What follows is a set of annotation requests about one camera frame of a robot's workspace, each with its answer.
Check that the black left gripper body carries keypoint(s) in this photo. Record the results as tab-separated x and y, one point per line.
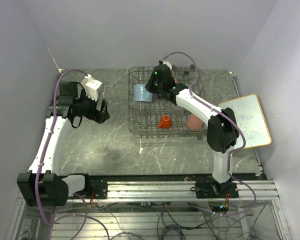
87	107

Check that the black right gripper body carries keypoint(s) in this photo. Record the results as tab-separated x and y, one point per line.
154	87

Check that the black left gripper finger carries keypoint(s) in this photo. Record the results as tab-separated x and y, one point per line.
102	116
102	106

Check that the light blue mug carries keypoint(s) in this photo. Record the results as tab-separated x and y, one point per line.
141	94

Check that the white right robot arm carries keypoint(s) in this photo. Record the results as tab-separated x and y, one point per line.
222	129

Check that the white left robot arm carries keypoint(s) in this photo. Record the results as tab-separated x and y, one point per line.
73	100

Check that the small orange cup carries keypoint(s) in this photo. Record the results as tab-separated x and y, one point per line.
165	122

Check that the pink plastic tumbler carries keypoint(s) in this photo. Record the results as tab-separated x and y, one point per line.
194	123

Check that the yellow framed whiteboard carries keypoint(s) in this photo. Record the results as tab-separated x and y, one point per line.
250	119

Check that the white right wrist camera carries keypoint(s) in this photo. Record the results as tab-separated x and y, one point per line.
168	64

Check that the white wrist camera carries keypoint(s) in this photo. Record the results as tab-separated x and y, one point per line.
168	64
92	87

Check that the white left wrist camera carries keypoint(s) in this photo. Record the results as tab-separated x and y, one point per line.
92	87

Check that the grey wire dish rack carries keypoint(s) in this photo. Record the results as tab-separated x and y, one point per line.
144	117

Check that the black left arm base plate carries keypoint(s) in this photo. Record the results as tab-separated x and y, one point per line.
99	189

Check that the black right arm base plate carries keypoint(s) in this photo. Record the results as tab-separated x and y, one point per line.
211	190

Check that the aluminium mounting rail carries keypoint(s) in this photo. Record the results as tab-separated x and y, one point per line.
176	191

